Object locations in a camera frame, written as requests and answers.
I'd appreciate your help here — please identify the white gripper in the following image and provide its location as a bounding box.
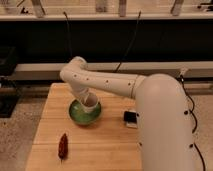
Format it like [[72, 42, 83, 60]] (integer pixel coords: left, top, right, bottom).
[[71, 87, 89, 104]]

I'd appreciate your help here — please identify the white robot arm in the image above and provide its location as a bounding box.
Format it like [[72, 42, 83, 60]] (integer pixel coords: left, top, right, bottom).
[[60, 56, 195, 171]]

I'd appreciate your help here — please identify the green ceramic bowl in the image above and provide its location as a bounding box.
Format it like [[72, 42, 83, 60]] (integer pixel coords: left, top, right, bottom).
[[69, 100, 101, 126]]

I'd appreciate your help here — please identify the red dried chili pepper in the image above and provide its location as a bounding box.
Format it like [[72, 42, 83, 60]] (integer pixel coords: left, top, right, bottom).
[[58, 134, 68, 160]]

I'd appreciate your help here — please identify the right black hanging cable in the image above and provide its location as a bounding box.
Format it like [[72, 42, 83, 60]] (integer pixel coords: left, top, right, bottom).
[[113, 10, 142, 73]]

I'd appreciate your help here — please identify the black hanging cable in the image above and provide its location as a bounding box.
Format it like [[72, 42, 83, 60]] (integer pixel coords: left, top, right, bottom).
[[113, 10, 142, 73], [62, 11, 74, 61]]

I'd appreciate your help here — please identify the left black hanging cable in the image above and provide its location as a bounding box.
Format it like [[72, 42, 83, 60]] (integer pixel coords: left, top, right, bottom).
[[62, 11, 74, 61]]

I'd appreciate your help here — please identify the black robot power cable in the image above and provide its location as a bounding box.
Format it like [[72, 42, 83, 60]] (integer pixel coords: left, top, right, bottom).
[[178, 74, 207, 171]]

